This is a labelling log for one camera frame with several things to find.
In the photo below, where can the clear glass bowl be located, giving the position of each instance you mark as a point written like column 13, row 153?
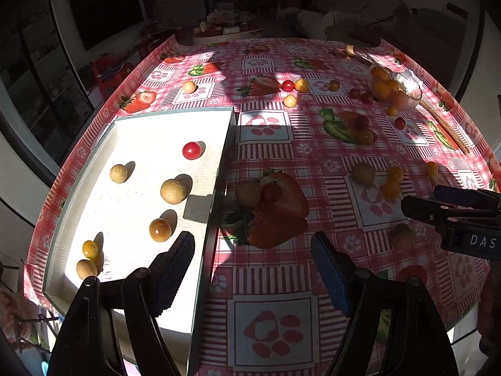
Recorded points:
column 397, row 91

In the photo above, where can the orange fruit in bowl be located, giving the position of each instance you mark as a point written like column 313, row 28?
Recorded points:
column 380, row 73

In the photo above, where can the black television screen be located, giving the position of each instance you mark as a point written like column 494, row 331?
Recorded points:
column 98, row 20

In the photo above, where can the pale longan far left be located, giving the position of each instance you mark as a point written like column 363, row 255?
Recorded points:
column 189, row 87

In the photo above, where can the orange yellow cherry tomato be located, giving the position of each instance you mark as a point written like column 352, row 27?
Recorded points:
column 431, row 169

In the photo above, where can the cluttered coffee table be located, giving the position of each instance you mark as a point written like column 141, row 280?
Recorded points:
column 224, row 26

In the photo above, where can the strawberry pattern tablecloth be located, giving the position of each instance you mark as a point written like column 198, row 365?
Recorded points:
column 316, row 143

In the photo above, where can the yellow tomato far centre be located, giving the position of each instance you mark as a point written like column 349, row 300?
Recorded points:
column 301, row 85

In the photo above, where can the red tomato beside longan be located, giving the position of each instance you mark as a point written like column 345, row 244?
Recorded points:
column 270, row 193

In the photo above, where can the longan at tray corner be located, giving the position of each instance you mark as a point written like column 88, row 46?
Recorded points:
column 86, row 268

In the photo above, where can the orange tomato on leaf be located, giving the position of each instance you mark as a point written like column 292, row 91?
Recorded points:
column 366, row 137

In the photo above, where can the white rectangular tray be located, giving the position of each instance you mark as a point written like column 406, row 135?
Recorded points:
column 118, row 215

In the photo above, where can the brown longan by strawberry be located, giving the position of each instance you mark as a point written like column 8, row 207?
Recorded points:
column 248, row 193

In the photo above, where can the yellow tomato in tray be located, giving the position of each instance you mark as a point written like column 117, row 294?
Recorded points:
column 90, row 250

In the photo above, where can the red cherry tomato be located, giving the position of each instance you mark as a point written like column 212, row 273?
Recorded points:
column 192, row 150

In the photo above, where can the orange tomato on paw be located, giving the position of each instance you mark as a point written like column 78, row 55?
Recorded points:
column 334, row 86

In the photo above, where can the pale longan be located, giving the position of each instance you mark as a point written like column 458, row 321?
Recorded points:
column 189, row 87
column 290, row 101

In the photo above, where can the red tomato pair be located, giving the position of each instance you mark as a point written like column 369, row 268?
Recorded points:
column 354, row 94
column 367, row 98

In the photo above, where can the brown glossy fruit in tray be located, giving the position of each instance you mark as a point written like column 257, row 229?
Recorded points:
column 160, row 230

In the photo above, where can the large longan in tray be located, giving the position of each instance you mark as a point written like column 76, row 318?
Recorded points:
column 173, row 191

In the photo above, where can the white sofa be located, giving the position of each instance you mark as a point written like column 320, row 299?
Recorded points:
column 341, row 20

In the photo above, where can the pale fruit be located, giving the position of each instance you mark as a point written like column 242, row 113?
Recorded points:
column 402, row 237

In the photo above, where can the red tomato near bowl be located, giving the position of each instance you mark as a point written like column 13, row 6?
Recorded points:
column 399, row 123

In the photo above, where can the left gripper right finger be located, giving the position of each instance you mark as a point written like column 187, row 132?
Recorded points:
column 334, row 269

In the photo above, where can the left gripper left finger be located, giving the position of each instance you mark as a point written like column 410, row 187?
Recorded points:
column 167, row 272

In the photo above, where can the red tomato pair left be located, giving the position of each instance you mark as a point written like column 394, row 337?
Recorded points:
column 354, row 94

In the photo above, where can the red tomato on strawberry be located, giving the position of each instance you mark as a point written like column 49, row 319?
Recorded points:
column 361, row 122

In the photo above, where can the pale longan far centre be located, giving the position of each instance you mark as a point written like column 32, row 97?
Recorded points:
column 290, row 101

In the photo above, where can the red tomato pair right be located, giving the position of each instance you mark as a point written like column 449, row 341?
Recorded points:
column 367, row 98

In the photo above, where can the red tomato far centre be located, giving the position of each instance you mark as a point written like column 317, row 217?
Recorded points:
column 288, row 86

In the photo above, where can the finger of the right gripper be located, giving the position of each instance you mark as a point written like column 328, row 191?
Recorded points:
column 473, row 198
column 436, row 213

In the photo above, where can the small longan in tray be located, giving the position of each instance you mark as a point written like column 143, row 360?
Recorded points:
column 118, row 173

